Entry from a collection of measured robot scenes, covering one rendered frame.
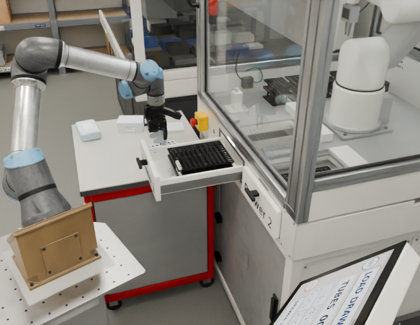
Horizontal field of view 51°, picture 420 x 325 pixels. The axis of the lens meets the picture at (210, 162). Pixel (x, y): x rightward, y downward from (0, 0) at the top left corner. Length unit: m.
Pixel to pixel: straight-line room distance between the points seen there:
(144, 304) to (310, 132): 1.48
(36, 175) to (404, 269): 1.02
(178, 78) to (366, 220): 1.37
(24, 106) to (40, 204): 0.40
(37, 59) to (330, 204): 1.05
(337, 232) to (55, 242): 0.85
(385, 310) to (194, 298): 1.64
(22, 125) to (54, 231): 0.42
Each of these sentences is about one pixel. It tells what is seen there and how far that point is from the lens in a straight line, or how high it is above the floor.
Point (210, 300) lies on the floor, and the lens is 2.37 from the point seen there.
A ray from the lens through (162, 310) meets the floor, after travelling 2.34.
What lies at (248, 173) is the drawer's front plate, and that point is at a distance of 1.58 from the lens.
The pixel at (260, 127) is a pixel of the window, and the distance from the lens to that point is 1.50.
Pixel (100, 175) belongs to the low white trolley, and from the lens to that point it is 1.92.
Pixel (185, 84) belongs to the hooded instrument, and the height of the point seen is 0.87.
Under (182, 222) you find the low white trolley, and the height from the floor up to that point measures 0.48.
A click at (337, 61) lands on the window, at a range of 1.15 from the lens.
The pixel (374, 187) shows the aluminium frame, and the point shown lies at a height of 1.02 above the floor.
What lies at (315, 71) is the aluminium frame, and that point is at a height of 1.41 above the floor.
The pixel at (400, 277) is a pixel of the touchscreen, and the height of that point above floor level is 1.19.
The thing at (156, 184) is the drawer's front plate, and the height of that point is 0.90.
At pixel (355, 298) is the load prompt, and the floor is 1.16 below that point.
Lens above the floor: 1.78
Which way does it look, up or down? 31 degrees down
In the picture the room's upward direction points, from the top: straight up
